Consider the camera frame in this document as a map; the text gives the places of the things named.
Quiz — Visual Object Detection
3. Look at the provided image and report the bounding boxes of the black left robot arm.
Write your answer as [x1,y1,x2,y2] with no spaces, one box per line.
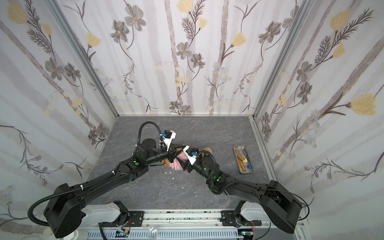
[44,139,184,238]

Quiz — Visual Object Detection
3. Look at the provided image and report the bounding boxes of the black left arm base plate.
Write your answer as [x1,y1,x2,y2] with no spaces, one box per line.
[115,211,145,227]

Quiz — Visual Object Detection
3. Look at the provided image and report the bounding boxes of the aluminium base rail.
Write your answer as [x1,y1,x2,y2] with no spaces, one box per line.
[83,206,308,240]

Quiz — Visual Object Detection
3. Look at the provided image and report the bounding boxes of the black corrugated cable conduit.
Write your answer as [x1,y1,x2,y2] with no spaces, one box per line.
[27,170,116,227]

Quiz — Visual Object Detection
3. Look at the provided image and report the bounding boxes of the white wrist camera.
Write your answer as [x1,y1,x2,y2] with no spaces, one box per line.
[183,146,199,166]
[160,130,176,152]

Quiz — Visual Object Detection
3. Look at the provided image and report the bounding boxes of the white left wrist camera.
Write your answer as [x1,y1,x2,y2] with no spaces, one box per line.
[160,130,176,152]

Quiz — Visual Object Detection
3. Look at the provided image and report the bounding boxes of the pink bear hoodie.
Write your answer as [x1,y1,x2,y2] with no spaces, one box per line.
[169,153,188,171]

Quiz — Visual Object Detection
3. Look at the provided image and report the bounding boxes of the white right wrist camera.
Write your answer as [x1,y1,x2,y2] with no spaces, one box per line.
[183,146,199,166]

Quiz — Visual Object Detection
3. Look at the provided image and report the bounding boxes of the brown plush teddy bear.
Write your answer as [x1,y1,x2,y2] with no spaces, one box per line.
[161,146,214,168]

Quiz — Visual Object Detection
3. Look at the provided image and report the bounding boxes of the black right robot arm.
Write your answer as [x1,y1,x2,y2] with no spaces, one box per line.
[175,150,303,234]

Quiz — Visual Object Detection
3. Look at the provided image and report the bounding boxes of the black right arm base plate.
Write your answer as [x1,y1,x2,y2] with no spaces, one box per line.
[220,210,262,228]

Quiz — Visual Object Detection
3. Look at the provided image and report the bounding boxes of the metal tray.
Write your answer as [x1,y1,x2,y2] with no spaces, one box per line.
[233,145,254,174]

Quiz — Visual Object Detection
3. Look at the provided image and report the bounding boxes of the wooden pieces in tray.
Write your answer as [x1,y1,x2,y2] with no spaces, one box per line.
[235,147,252,174]

